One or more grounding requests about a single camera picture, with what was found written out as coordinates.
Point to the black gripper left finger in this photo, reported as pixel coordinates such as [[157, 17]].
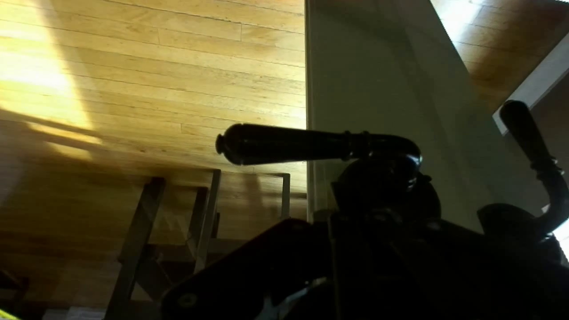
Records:
[[285, 273]]

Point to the dark wooden chair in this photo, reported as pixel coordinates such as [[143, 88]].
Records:
[[139, 238]]

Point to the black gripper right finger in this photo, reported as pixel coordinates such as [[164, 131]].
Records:
[[473, 273]]

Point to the white glass french door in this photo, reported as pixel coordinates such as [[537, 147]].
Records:
[[367, 78]]

